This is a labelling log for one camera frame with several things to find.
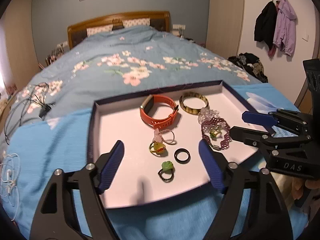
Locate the white earphones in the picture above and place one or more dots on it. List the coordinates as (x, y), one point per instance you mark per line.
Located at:
(10, 172)

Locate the right hand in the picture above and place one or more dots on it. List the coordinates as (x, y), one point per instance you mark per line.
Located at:
(297, 191)

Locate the left floral pillow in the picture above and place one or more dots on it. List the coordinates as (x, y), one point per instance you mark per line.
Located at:
(100, 29)

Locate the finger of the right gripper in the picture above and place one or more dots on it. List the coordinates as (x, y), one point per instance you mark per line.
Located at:
(247, 136)
(260, 119)

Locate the tortoiseshell bangle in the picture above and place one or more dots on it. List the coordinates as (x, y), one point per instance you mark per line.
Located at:
(193, 103)

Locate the dark clothes pile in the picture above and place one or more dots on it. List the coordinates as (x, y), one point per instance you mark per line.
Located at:
(251, 64)

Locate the floral pillow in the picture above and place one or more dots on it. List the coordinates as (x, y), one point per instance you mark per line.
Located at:
(136, 22)
(100, 29)

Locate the orange smart watch band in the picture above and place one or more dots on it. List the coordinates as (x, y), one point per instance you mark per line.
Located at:
(158, 111)

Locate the black hanging jacket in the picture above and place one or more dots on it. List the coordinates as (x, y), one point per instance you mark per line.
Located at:
(265, 25)

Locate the beige wardrobe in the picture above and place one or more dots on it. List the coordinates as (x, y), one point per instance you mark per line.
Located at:
(225, 20)

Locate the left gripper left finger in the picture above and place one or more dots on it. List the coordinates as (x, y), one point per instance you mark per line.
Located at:
(55, 216)

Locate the right floral pillow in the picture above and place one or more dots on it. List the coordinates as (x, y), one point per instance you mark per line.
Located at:
(136, 22)

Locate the white wall socket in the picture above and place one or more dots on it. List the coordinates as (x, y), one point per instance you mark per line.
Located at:
(179, 26)

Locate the purple hanging jacket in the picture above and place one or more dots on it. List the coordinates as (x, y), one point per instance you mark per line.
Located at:
(285, 32)

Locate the wooden headboard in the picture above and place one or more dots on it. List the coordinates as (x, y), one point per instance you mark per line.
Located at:
(160, 20)

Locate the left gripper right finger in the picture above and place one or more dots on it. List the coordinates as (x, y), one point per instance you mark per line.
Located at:
(267, 216)

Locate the blue floral duvet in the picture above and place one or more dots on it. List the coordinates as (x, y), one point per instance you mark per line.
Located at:
(118, 62)

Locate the light blue floral blanket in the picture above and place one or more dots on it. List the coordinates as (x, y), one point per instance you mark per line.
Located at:
(41, 147)

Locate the navy shallow box tray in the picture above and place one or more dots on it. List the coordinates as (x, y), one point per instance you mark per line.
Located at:
(157, 164)

